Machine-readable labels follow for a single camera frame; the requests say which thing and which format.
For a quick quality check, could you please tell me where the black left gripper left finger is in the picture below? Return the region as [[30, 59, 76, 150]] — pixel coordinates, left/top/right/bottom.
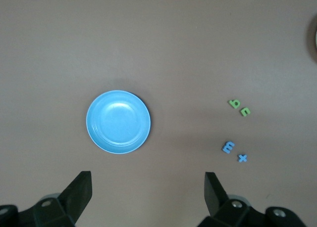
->
[[0, 171, 93, 227]]

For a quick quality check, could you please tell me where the brown table cover mat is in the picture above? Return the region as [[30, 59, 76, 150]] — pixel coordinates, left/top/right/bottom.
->
[[0, 0, 317, 227]]

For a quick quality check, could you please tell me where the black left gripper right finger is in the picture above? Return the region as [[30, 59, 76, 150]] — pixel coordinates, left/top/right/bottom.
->
[[198, 172, 308, 227]]

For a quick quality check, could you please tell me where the blue plate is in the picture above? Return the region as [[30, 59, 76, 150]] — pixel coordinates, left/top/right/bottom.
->
[[86, 90, 152, 155]]

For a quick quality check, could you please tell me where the beige plate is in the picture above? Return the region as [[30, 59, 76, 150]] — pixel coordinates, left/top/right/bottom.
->
[[307, 13, 317, 63]]

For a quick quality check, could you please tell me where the blue letter m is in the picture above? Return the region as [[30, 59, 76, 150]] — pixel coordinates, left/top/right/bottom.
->
[[221, 140, 236, 154]]

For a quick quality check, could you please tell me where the green letter q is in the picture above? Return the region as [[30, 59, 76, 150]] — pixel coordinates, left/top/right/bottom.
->
[[227, 99, 241, 110]]

